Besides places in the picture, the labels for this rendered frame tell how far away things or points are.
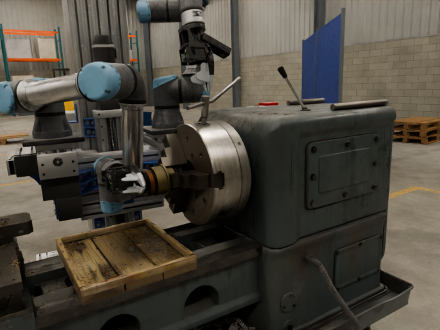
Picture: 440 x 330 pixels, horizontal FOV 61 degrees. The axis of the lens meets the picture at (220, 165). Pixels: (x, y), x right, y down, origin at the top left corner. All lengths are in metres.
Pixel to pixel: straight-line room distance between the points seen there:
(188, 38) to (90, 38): 0.71
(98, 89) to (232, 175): 0.49
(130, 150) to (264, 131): 0.53
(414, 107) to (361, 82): 1.94
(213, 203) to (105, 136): 0.85
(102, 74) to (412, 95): 11.25
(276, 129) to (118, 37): 1.03
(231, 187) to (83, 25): 1.09
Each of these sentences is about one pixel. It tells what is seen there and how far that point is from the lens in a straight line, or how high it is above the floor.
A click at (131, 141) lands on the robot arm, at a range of 1.37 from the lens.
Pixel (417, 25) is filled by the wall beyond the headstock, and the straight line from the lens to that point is 12.20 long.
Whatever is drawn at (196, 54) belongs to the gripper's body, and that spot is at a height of 1.44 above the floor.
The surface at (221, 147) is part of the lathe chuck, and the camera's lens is 1.05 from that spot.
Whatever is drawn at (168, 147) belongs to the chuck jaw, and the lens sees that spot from 1.15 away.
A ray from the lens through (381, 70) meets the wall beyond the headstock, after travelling 12.61.
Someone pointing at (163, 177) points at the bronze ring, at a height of 1.10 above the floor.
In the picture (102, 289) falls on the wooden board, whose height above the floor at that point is 0.89.
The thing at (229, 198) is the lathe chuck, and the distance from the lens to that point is 1.06.
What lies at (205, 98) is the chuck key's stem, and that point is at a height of 1.31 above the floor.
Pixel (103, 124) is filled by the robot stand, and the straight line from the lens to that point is 1.75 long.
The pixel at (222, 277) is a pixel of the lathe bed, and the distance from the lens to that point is 1.14.
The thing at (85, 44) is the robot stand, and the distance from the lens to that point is 1.83.
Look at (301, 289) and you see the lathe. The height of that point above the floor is 0.69.
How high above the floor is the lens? 1.35
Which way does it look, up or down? 12 degrees down
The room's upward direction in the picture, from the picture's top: 2 degrees counter-clockwise
